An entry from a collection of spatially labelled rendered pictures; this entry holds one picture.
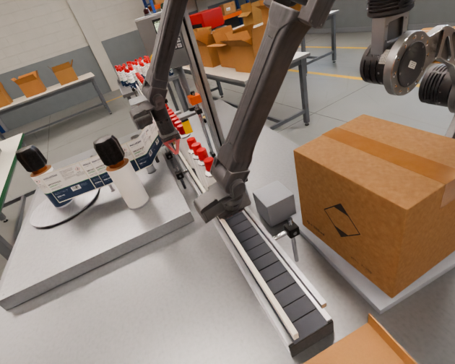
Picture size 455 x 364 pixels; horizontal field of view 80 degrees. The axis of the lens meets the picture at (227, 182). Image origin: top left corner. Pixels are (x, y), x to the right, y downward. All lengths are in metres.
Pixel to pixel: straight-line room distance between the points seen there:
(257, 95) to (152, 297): 0.63
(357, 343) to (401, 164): 0.38
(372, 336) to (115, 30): 8.48
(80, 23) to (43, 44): 1.01
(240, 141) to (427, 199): 0.35
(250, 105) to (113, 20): 8.22
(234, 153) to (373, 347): 0.49
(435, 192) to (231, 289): 0.52
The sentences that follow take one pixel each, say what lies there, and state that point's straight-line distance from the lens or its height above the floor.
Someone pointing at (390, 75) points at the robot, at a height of 1.13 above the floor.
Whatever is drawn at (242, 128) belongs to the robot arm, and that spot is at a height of 1.26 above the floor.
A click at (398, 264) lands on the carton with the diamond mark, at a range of 0.65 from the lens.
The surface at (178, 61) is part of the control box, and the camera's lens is 1.15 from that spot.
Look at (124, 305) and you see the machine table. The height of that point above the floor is 0.83.
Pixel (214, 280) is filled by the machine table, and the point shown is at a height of 0.83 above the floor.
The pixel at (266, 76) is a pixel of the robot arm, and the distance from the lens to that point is 0.51.
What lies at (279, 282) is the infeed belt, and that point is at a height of 0.88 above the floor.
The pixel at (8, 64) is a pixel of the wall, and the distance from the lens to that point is 8.62.
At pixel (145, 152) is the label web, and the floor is 0.99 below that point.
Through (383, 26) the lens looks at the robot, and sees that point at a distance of 1.11.
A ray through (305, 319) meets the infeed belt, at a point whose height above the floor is 0.88.
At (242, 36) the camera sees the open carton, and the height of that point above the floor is 1.06.
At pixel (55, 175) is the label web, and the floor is 1.04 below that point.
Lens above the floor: 1.48
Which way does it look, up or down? 34 degrees down
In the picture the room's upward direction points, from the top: 17 degrees counter-clockwise
